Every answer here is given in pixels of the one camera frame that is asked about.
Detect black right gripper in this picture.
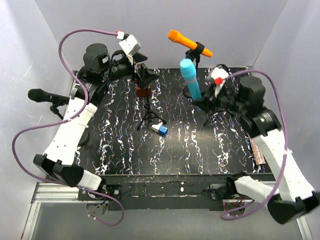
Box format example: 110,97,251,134
191,84,248,115

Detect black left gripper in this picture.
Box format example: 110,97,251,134
101,52,160,89

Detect black shock mount tripod stand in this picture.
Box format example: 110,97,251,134
203,63,234,126

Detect blue microphone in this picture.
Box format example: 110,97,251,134
179,58,202,100

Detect black tripod stand blue mic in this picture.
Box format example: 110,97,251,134
134,62,168,132

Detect blue white toy block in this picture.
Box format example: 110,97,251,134
151,122,168,136

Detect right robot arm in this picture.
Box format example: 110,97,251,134
194,75,320,225

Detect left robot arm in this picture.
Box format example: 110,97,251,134
28,43,159,200

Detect black round base mic stand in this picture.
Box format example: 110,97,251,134
183,49,201,99

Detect black microphone orange tip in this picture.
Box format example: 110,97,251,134
27,88,70,105

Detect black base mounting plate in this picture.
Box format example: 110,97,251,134
77,174,258,212

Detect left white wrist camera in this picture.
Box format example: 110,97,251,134
116,31,141,64

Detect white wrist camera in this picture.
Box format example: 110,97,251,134
116,31,141,64
207,67,229,98

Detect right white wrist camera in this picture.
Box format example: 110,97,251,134
207,67,229,98

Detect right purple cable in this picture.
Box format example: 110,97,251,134
219,69,291,221

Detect purple cable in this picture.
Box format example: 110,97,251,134
11,28,125,227
219,69,291,221

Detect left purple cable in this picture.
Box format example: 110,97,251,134
11,28,125,227

